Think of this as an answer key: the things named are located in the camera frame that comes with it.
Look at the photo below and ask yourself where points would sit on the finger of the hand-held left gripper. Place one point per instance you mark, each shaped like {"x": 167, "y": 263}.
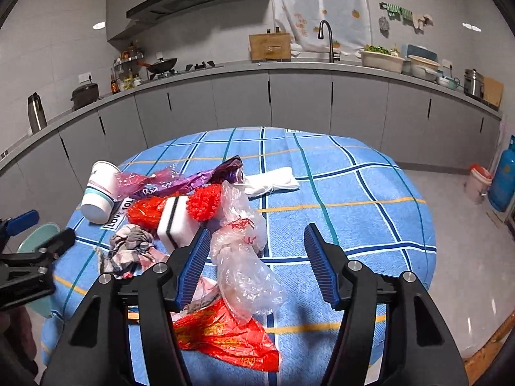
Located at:
{"x": 22, "y": 221}
{"x": 56, "y": 242}

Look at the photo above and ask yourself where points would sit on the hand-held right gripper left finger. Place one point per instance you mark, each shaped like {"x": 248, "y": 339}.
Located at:
{"x": 193, "y": 265}

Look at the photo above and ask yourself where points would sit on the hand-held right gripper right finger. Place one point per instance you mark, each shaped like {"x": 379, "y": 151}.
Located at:
{"x": 322, "y": 269}

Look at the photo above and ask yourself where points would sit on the clear plastic bag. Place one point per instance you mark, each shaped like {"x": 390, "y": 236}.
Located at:
{"x": 241, "y": 273}

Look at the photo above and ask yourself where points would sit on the red wrapper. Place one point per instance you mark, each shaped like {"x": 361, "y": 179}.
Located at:
{"x": 203, "y": 203}

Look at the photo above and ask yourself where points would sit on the white paper cup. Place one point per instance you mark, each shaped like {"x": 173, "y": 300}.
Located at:
{"x": 100, "y": 189}

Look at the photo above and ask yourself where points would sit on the red mesh net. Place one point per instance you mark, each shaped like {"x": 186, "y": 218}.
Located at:
{"x": 145, "y": 211}

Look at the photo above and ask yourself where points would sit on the red plastic bag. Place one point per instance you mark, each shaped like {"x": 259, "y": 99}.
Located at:
{"x": 225, "y": 337}

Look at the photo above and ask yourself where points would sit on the person's left forearm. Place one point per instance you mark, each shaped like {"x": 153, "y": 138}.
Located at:
{"x": 16, "y": 337}

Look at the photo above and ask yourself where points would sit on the white sponge with black stripe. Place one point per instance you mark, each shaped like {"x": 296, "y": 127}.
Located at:
{"x": 177, "y": 229}

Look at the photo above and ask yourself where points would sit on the patterned crumpled cloth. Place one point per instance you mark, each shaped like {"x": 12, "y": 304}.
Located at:
{"x": 128, "y": 245}

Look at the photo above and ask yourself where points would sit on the blue checked tablecloth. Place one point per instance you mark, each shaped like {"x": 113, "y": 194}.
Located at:
{"x": 342, "y": 193}

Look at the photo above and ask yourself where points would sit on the purple snack wrapper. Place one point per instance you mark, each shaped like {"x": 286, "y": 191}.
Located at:
{"x": 189, "y": 181}

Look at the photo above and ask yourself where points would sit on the pink plastic bag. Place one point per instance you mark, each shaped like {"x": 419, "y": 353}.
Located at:
{"x": 132, "y": 181}

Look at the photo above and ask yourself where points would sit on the white cloth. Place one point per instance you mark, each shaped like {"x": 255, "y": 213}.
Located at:
{"x": 273, "y": 183}

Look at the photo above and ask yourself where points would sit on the steel thermos jug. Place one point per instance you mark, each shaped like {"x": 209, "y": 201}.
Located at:
{"x": 37, "y": 114}

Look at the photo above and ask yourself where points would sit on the black rice cooker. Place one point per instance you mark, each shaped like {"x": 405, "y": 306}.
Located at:
{"x": 85, "y": 94}

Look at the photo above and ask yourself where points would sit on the dark sauce bottle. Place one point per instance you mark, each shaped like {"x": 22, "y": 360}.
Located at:
{"x": 114, "y": 84}

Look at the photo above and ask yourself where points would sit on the grey kitchen cabinets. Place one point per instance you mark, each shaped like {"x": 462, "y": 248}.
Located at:
{"x": 297, "y": 96}

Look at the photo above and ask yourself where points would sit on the white bucket with red lid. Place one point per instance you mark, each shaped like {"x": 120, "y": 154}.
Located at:
{"x": 478, "y": 185}

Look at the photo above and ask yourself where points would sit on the spice rack with bottles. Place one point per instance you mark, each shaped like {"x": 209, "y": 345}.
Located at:
{"x": 128, "y": 58}

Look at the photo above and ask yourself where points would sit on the black gas stove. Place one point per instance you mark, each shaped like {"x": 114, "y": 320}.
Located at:
{"x": 201, "y": 66}

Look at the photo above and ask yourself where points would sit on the blue gas cylinder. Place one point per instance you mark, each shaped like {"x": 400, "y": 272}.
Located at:
{"x": 503, "y": 177}

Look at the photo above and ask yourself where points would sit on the black wok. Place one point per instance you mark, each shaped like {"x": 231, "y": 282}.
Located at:
{"x": 163, "y": 64}

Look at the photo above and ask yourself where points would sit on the beige basin with greens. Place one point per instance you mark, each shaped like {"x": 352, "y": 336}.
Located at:
{"x": 382, "y": 62}

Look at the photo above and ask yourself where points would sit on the small teal bowl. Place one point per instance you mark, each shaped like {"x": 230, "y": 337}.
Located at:
{"x": 447, "y": 82}

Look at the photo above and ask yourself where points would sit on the beige empty basin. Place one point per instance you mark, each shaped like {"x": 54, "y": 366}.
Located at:
{"x": 422, "y": 66}

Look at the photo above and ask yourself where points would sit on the wooden cutting board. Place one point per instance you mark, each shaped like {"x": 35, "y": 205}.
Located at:
{"x": 269, "y": 46}

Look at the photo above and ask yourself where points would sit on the black kitchen faucet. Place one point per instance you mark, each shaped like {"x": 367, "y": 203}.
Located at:
{"x": 330, "y": 40}

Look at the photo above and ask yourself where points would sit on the stainless steel pot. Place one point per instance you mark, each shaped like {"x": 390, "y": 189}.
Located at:
{"x": 474, "y": 84}

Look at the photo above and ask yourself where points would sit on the blue board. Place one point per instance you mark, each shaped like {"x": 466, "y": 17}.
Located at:
{"x": 420, "y": 50}

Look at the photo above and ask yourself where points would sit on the brown wooden board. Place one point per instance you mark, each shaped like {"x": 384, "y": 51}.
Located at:
{"x": 493, "y": 92}

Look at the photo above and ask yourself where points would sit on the grey hanging scrubber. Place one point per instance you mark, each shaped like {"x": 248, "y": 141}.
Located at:
{"x": 383, "y": 24}

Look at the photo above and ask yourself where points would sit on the white curtain with orange print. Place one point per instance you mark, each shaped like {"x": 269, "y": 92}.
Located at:
{"x": 322, "y": 4}

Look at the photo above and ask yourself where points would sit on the beige hanging cloth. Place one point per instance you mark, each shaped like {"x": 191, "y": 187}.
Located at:
{"x": 422, "y": 22}

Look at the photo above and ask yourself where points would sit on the green striped hanging towel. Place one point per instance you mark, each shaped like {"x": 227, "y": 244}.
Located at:
{"x": 400, "y": 11}

